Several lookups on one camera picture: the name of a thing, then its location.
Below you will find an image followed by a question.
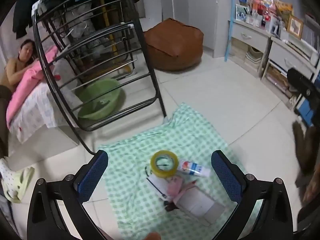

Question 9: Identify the wooden picture frame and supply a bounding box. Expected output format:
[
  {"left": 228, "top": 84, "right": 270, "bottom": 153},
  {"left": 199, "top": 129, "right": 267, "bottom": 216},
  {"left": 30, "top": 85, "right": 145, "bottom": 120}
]
[{"left": 287, "top": 15, "right": 304, "bottom": 39}]

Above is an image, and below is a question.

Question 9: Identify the plastic wrapped gift basket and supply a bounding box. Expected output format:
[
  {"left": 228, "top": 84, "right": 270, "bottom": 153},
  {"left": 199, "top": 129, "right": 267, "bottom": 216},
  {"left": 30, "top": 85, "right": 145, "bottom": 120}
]
[{"left": 247, "top": 0, "right": 278, "bottom": 29}]

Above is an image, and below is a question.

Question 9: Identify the pink printed pouch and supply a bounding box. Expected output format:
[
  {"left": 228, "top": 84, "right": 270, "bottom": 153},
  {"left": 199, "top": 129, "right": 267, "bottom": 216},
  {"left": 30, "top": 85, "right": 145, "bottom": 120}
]
[{"left": 166, "top": 176, "right": 185, "bottom": 200}]

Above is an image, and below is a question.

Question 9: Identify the person's right forearm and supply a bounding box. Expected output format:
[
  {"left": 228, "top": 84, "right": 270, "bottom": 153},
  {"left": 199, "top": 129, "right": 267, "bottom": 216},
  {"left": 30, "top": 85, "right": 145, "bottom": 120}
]
[{"left": 292, "top": 120, "right": 320, "bottom": 203}]

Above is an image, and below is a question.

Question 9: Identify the dark hanging jacket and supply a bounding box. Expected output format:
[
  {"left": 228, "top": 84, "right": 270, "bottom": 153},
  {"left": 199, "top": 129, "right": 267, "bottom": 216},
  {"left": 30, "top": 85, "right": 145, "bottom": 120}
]
[{"left": 12, "top": 0, "right": 63, "bottom": 39}]

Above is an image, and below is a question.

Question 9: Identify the yellow tape roll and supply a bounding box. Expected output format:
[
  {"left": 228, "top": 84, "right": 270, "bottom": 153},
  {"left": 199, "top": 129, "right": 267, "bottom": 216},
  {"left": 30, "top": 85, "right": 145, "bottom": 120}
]
[{"left": 150, "top": 150, "right": 179, "bottom": 179}]

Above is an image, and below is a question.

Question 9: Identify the white desk with drawers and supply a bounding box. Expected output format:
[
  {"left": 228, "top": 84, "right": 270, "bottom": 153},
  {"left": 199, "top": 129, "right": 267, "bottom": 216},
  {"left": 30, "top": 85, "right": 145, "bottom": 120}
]
[{"left": 229, "top": 17, "right": 320, "bottom": 110}]

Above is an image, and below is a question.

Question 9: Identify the light blue pole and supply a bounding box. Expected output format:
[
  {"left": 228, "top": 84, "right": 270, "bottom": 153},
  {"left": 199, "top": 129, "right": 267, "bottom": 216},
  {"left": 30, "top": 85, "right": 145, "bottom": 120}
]
[{"left": 224, "top": 0, "right": 237, "bottom": 62}]

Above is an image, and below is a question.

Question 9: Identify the brown bean bag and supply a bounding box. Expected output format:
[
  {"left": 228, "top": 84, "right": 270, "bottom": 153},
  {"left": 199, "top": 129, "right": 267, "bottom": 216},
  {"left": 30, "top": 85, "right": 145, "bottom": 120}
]
[{"left": 143, "top": 18, "right": 203, "bottom": 72}]

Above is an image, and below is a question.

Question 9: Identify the pink blanket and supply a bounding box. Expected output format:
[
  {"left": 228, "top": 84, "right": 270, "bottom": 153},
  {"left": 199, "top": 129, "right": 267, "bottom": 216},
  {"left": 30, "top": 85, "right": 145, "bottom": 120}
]
[{"left": 6, "top": 46, "right": 59, "bottom": 129}]

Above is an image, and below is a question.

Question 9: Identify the yellow box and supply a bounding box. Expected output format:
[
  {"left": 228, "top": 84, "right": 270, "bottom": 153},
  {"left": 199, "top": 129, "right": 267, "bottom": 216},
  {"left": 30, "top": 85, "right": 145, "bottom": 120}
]
[{"left": 274, "top": 0, "right": 293, "bottom": 20}]

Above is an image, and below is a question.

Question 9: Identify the black cable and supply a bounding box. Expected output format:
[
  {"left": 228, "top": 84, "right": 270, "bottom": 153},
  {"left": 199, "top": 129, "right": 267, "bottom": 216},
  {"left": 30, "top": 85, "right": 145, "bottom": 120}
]
[{"left": 144, "top": 165, "right": 170, "bottom": 205}]

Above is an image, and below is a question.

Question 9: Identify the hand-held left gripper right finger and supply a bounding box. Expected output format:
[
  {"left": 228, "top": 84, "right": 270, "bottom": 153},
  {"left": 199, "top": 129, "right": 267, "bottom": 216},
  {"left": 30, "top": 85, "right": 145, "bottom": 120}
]
[{"left": 211, "top": 150, "right": 293, "bottom": 240}]

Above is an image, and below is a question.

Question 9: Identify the green checked cloth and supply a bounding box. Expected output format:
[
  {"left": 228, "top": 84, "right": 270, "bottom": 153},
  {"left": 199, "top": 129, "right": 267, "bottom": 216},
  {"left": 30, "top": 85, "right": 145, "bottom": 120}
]
[{"left": 97, "top": 102, "right": 253, "bottom": 240}]

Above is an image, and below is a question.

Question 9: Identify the yellow pole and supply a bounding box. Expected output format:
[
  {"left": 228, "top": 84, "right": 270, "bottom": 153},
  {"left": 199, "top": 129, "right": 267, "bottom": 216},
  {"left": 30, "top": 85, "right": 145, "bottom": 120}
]
[{"left": 100, "top": 0, "right": 119, "bottom": 55}]

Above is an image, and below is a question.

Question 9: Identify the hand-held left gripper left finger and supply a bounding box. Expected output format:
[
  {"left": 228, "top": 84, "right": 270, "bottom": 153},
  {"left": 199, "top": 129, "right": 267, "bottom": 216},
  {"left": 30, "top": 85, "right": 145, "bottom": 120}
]
[{"left": 26, "top": 150, "right": 109, "bottom": 240}]

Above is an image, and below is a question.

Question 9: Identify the green plastic basin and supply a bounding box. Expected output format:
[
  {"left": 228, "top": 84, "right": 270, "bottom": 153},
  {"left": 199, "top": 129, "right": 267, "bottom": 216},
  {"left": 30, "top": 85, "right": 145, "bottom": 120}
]
[{"left": 75, "top": 78, "right": 127, "bottom": 121}]

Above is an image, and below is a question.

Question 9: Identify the photo card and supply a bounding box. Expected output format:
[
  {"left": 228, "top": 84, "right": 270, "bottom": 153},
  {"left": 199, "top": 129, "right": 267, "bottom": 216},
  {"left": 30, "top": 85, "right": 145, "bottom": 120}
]
[{"left": 235, "top": 4, "right": 249, "bottom": 23}]

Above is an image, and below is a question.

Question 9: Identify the pale green slipper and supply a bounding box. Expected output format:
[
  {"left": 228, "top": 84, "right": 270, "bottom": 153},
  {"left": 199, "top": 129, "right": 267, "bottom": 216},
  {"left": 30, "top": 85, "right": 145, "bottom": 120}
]
[{"left": 4, "top": 166, "right": 35, "bottom": 204}]

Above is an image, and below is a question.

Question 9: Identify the pink box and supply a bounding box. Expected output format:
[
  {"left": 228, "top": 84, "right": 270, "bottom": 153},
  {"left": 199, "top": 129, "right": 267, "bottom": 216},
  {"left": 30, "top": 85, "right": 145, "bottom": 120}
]
[{"left": 172, "top": 183, "right": 198, "bottom": 205}]

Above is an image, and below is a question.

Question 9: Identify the white bottle with blue label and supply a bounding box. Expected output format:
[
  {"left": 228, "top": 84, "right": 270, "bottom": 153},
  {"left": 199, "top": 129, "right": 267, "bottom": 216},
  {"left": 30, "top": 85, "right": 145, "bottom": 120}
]
[{"left": 178, "top": 159, "right": 211, "bottom": 178}]

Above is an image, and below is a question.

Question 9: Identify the black metal drying rack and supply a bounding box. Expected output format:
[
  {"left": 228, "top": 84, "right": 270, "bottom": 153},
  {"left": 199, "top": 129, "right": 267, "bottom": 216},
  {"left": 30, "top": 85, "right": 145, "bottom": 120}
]
[{"left": 32, "top": 0, "right": 167, "bottom": 155}]

